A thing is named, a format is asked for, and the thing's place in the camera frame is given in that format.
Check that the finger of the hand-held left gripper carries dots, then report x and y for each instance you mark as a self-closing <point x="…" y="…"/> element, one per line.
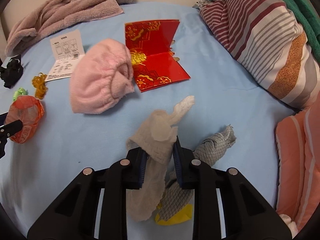
<point x="11" y="128"/>
<point x="2" y="116"/>

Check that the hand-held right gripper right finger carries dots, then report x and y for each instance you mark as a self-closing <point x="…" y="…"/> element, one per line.
<point x="178" y="166"/>

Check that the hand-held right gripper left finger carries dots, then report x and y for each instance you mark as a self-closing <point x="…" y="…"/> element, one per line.
<point x="140" y="171"/>

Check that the orange plastic wrapper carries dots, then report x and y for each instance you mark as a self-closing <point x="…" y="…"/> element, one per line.
<point x="25" y="107"/>

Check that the beige sock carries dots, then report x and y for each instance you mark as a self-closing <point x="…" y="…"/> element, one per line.
<point x="152" y="135"/>

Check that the small green toy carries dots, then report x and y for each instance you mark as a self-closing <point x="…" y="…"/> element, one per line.
<point x="19" y="93"/>

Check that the grey knit sock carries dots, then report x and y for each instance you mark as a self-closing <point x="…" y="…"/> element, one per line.
<point x="212" y="147"/>

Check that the black cloth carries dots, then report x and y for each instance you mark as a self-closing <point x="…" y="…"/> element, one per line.
<point x="11" y="72"/>

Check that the amber rubber bands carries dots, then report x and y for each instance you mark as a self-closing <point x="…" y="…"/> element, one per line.
<point x="40" y="87"/>

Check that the yellow cloth piece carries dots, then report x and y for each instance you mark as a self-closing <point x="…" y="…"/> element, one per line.
<point x="175" y="220"/>

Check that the white instruction leaflet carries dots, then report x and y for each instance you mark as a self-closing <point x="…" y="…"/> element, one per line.
<point x="66" y="45"/>

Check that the pink fluffy cloth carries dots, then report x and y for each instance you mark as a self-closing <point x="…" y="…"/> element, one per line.
<point x="97" y="85"/>

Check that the red gold greeting card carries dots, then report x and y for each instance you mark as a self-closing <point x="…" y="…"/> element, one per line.
<point x="160" y="65"/>

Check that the orange striped pillow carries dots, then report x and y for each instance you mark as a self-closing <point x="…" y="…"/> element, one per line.
<point x="295" y="167"/>

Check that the mauve fleece blanket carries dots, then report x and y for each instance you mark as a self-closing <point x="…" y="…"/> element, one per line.
<point x="62" y="10"/>

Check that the striped duvet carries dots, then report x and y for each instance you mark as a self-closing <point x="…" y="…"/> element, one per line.
<point x="262" y="42"/>

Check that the green towel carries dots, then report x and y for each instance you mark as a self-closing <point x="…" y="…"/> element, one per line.
<point x="300" y="5"/>

